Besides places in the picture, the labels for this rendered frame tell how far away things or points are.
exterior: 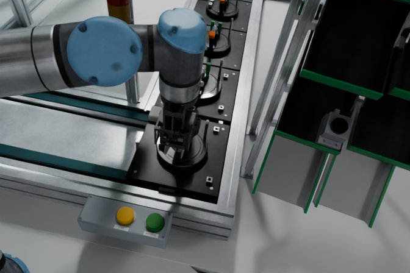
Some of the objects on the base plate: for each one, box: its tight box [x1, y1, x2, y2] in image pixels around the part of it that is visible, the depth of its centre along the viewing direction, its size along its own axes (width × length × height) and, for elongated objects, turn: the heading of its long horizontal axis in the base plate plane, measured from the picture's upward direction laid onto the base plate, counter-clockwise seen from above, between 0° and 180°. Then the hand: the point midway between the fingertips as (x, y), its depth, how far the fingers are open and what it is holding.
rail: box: [0, 157, 236, 241], centre depth 84 cm, size 6×89×11 cm, turn 74°
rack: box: [240, 0, 334, 180], centre depth 73 cm, size 21×36×80 cm, turn 74°
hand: (178, 145), depth 76 cm, fingers closed
